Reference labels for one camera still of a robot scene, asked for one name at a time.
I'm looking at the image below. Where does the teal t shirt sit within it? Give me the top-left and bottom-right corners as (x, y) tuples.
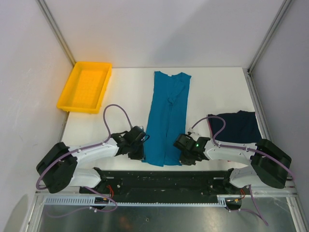
(144, 71), (191, 167)

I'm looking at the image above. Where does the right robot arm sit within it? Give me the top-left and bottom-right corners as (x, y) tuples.
(173, 133), (292, 194)

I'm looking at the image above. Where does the grey slotted cable duct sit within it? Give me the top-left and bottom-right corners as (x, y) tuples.
(43, 196), (241, 207)

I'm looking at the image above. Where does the left aluminium frame post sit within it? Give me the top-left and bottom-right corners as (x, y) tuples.
(35, 0), (76, 67)

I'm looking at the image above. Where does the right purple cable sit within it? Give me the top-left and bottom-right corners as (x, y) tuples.
(188, 116), (296, 227)

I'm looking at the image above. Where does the purple cable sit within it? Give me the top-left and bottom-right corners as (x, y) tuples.
(35, 103), (133, 218)
(188, 116), (296, 227)

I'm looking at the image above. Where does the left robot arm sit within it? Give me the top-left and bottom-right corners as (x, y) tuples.
(36, 126), (150, 193)

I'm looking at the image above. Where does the yellow plastic tray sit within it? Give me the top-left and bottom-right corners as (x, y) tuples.
(56, 61), (112, 114)

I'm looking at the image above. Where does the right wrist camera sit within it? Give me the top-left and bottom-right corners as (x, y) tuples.
(188, 128), (201, 137)

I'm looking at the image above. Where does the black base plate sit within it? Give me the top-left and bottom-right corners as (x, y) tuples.
(79, 170), (253, 203)

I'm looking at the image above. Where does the aluminium frame post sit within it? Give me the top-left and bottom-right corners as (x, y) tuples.
(247, 0), (294, 75)
(35, 0), (76, 67)

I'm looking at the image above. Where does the right aluminium frame post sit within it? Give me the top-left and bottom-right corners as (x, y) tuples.
(247, 0), (294, 75)

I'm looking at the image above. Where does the navy t shirt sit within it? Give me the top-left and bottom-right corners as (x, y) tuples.
(208, 111), (262, 144)

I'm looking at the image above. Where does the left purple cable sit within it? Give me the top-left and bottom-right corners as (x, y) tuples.
(35, 103), (133, 218)

